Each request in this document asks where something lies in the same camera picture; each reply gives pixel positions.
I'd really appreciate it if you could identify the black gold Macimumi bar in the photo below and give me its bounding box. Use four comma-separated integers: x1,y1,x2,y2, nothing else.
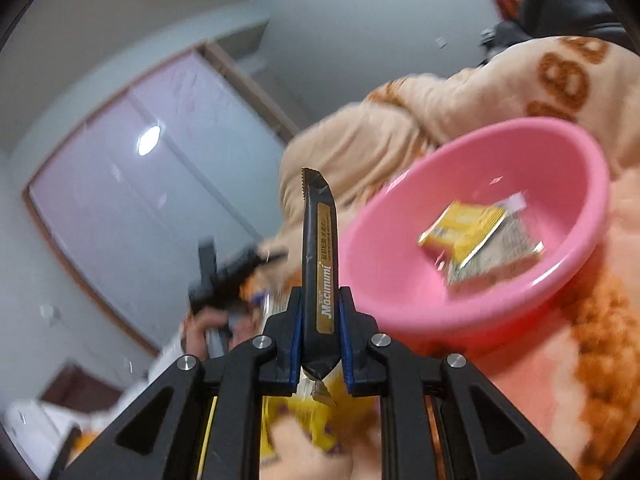
300,168,341,380

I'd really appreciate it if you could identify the clear oat bar packet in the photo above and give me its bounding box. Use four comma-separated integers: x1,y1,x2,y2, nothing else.
445,192,546,290

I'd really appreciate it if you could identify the yellow snack packet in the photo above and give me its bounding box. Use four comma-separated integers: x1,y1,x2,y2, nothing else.
418,200,508,268

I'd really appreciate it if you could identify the person left hand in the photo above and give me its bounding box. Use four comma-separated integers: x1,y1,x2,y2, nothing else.
181,307,262,361

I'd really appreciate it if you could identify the yellow packet on blanket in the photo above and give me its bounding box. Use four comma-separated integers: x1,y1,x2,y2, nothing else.
259,364,378,463

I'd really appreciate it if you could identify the pink sliding wardrobe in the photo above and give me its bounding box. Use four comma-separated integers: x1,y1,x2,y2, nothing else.
23,42,297,353

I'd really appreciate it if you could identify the pink plastic basin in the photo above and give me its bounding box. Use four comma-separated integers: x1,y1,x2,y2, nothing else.
340,118,610,349

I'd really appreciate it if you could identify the beige orange fleece blanket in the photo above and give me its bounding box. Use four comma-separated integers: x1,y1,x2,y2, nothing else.
242,36,639,479

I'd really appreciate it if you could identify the red orange bag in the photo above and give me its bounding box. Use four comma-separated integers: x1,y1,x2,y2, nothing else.
492,0,521,21

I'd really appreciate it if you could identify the black leather jacket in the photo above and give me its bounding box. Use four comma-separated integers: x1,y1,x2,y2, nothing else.
518,0,636,52

